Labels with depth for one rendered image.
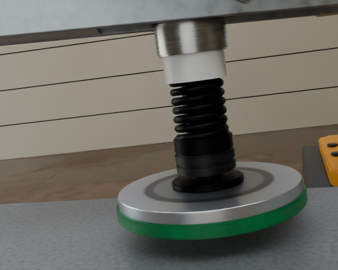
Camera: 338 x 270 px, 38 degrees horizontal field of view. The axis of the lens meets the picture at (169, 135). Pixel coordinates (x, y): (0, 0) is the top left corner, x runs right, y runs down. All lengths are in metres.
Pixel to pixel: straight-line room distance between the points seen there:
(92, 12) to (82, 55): 6.38
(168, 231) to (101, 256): 0.10
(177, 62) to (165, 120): 6.17
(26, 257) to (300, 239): 0.31
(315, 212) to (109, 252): 0.25
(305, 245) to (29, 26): 0.35
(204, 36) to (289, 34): 6.13
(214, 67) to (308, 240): 0.21
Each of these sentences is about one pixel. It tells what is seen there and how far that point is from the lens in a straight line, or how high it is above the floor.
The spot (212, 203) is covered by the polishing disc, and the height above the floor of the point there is 0.93.
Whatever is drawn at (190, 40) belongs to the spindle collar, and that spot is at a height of 1.09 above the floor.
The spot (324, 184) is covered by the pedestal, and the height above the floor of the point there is 0.74.
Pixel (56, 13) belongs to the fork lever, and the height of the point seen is 1.13.
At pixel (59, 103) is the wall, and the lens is 7.01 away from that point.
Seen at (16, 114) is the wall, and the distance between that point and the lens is 7.26.
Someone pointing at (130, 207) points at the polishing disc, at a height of 0.93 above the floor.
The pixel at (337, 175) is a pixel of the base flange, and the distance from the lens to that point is 1.18.
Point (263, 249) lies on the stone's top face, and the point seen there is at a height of 0.87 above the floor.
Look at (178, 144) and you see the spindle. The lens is 0.54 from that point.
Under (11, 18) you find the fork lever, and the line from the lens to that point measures 0.50.
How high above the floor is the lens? 1.07
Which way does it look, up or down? 8 degrees down
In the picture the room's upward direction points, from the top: 7 degrees counter-clockwise
